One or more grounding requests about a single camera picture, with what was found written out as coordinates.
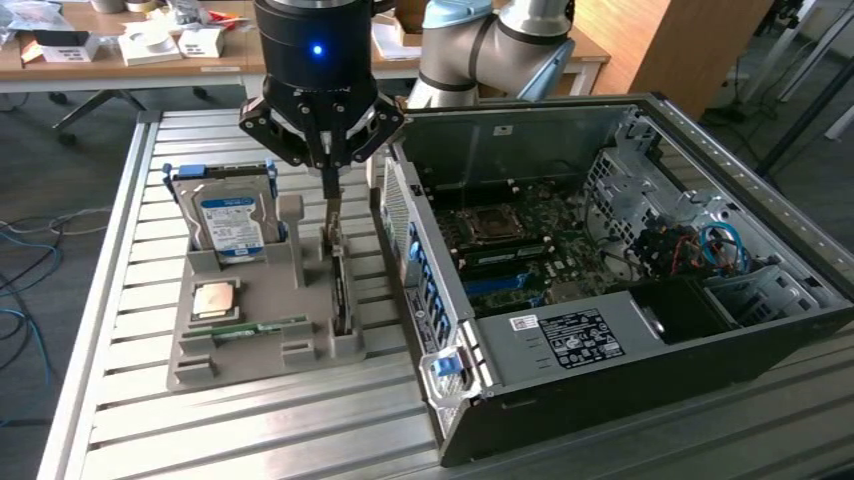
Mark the silver CPU chip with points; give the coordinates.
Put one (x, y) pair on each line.
(214, 300)

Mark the grey disk bay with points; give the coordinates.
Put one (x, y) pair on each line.
(768, 295)

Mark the grey power supply unit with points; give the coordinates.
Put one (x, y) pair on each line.
(521, 350)

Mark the green motherboard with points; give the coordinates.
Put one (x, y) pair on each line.
(567, 260)

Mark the perforated metal drive cage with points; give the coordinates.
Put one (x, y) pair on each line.
(621, 180)

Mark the small white printed box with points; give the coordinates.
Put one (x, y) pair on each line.
(200, 44)

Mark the light grey card retainer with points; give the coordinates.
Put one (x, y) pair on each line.
(375, 175)

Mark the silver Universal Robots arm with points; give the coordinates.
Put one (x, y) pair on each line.
(454, 45)

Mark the green RAM stick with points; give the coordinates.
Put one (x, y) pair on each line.
(267, 326)

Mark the grey parts rack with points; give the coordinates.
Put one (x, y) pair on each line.
(267, 300)

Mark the wooden desk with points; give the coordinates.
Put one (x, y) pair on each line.
(100, 70)

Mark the installed dark RAM stick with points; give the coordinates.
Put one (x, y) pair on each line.
(507, 252)

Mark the open black PC case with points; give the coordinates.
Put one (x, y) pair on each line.
(601, 415)

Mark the blue expansion slot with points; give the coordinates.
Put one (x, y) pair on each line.
(497, 286)

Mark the hard disk in blue carrier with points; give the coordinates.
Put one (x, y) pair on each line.
(227, 220)

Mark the white box with tape roll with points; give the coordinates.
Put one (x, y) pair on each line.
(148, 47)

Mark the white box with black lid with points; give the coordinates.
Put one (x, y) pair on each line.
(70, 50)

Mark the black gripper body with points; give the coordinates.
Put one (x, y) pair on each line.
(314, 30)

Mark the black chair base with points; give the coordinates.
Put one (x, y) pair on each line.
(100, 107)

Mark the CPU socket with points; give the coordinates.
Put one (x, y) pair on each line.
(494, 222)

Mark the stack of white papers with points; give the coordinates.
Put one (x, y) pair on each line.
(394, 45)

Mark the open cardboard box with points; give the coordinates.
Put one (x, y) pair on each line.
(407, 15)

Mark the graphics card with metal bracket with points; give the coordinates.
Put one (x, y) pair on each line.
(342, 295)

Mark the blue release latch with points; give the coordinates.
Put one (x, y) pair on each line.
(446, 364)

